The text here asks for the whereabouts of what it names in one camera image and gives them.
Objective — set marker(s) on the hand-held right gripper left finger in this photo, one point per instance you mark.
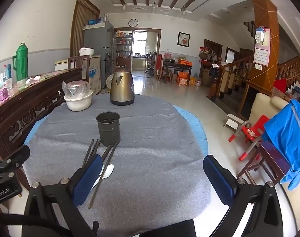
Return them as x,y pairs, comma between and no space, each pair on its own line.
89,180

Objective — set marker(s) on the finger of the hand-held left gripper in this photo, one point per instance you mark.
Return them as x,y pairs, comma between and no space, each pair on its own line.
18,155

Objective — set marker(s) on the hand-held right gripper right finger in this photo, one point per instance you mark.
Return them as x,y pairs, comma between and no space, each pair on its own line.
215,177

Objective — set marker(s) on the white plastic spoon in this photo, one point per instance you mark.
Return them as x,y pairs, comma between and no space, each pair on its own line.
102,167
108,170

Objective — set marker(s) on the grey perforated utensil holder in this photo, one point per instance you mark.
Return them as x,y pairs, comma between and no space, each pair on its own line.
108,130

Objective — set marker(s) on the blue table cover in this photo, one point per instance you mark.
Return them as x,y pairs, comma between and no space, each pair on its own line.
201,133

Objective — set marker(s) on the carved wooden sideboard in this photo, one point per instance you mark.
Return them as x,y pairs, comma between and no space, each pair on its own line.
16,106

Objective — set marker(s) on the white step stool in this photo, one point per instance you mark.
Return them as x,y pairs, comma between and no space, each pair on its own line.
232,123

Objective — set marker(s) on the dark wooden stool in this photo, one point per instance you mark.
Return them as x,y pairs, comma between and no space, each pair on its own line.
273,155

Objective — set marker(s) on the purple cup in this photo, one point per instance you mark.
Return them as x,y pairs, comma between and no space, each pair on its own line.
3,94

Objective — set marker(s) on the red plastic child chair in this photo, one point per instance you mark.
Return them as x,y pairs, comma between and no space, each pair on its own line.
256,126

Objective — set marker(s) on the grey table cloth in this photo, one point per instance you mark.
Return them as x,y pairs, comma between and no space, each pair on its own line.
152,153

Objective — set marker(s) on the white bowl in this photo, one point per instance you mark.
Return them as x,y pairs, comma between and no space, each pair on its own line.
78,103

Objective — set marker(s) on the blue raincoat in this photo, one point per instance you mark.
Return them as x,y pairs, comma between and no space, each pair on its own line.
288,138

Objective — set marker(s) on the plastic bottle with blue label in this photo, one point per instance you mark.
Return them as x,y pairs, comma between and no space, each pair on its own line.
7,72

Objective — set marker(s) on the cream armchair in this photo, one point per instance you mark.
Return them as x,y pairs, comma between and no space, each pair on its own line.
261,106

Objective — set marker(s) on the green thermos jug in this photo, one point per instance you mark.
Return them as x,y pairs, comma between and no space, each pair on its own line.
21,64

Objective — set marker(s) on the clear water jug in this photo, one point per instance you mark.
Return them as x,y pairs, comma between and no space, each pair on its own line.
198,81

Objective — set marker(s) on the gold electric kettle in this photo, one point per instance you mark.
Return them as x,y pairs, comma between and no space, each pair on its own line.
121,86

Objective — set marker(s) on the small white cabinet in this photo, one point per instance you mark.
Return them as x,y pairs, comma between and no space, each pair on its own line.
61,65

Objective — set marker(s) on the small white fan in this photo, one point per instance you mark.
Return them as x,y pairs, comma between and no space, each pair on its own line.
109,81

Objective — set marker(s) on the orange carton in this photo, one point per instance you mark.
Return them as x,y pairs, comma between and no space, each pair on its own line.
183,79

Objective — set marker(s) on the wooden stair railing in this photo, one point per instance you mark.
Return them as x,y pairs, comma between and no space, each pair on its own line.
229,71

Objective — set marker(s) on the dark wooden chair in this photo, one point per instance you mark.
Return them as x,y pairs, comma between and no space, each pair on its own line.
78,63

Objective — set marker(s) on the dark wooden side table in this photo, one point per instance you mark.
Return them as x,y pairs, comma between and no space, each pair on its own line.
177,66

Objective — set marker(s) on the flat orange box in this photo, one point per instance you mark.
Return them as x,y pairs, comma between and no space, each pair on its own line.
183,62

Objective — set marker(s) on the white rice cooker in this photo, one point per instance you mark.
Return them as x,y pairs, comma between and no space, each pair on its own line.
86,51

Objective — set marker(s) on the shelf with bottles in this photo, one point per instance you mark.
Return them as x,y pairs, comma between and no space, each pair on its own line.
124,47

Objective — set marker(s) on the grey refrigerator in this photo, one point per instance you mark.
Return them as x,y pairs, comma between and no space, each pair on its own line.
98,39

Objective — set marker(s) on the brown striped curtain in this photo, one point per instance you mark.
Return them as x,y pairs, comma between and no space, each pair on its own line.
83,22

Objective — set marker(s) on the orange wooden column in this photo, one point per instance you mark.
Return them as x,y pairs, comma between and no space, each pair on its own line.
263,17

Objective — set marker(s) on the glass pendant lamp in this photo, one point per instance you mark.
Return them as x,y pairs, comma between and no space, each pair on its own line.
183,10
125,6
154,7

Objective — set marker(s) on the pink wall calendar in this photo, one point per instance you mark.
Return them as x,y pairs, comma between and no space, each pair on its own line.
262,51

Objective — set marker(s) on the framed wall picture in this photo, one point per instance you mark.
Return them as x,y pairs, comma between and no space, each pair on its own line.
183,39

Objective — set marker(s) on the round wall clock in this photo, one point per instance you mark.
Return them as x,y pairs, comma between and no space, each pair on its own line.
133,23

